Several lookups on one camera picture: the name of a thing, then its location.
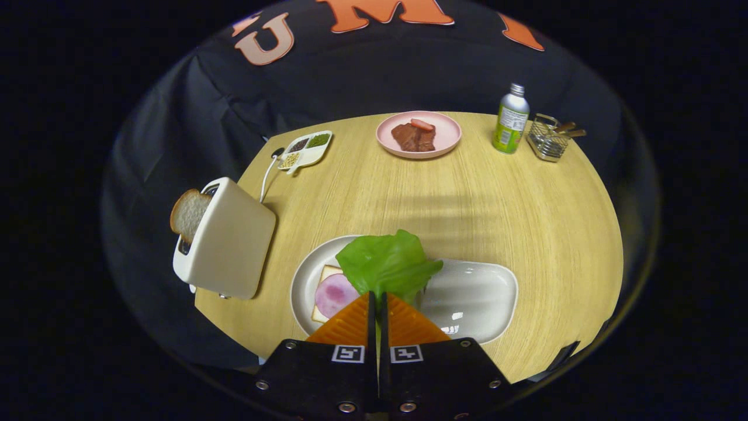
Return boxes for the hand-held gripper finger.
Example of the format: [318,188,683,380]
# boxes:
[254,291,379,421]
[380,292,512,421]

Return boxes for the green lettuce leaf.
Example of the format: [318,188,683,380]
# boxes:
[335,229,445,308]

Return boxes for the toasted bread slice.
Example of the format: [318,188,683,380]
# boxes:
[169,188,213,244]

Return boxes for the pink ham slice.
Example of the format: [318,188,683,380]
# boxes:
[314,273,361,319]

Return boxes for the round white plate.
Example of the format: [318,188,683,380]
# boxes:
[290,235,426,340]

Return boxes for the rounded square white plate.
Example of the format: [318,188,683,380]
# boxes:
[418,258,519,344]

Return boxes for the white toaster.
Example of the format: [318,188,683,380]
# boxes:
[172,177,277,301]

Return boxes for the white divided seasoning dish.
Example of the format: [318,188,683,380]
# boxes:
[276,130,334,175]

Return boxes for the brown meat pieces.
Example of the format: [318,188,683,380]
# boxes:
[390,122,437,153]

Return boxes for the pink plate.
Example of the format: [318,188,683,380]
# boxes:
[376,111,462,160]

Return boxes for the green label metal bottle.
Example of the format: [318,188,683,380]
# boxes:
[492,83,531,154]

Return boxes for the white toaster power cable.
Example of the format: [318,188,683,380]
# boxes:
[259,147,285,203]

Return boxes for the metal wire basket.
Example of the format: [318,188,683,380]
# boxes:
[526,113,570,163]

